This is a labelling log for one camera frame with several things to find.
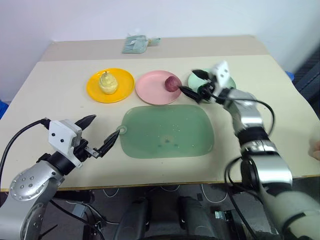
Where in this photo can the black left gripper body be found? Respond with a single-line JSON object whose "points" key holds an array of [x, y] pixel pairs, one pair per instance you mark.
{"points": [[83, 150]]}

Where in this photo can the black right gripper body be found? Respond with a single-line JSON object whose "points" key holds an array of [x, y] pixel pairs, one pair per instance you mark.
{"points": [[206, 89]]}

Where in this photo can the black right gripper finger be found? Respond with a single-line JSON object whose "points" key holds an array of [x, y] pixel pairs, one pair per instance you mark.
{"points": [[190, 93], [201, 74]]}

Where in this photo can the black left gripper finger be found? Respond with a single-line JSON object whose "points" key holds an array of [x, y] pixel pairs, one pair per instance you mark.
{"points": [[108, 142], [86, 121]]}

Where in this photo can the purple round fruit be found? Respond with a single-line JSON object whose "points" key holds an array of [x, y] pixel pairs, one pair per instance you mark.
{"points": [[172, 83]]}

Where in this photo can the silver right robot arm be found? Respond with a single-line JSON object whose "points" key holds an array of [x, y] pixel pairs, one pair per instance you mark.
{"points": [[262, 152]]}

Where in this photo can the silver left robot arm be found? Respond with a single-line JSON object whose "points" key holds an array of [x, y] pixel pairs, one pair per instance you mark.
{"points": [[30, 185]]}

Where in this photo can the light green round plate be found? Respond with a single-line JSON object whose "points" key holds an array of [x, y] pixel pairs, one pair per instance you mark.
{"points": [[193, 81]]}

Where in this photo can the pink round plate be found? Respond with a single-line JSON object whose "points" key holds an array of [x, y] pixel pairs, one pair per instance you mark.
{"points": [[152, 90]]}

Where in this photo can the yellow round plate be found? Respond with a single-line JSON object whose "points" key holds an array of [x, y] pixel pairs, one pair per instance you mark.
{"points": [[110, 85]]}

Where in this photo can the yellow pear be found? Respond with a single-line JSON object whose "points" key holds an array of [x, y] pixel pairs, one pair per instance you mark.
{"points": [[108, 83]]}

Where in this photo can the green rectangular tray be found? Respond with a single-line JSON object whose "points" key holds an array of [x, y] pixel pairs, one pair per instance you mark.
{"points": [[167, 131]]}

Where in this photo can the green plastic bag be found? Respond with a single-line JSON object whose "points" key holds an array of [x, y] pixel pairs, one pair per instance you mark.
{"points": [[136, 43]]}

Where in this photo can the blue object at edge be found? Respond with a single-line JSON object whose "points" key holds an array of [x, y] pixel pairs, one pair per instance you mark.
{"points": [[3, 106]]}

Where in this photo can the person's hand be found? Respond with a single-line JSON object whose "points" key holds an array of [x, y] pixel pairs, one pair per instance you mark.
{"points": [[315, 148]]}

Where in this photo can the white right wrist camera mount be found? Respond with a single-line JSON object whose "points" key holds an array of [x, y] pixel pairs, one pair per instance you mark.
{"points": [[221, 75]]}

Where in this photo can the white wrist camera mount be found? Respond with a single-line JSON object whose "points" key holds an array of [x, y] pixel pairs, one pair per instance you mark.
{"points": [[221, 75], [62, 135]]}

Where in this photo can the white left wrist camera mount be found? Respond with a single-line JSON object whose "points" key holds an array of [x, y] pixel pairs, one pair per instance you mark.
{"points": [[62, 135]]}

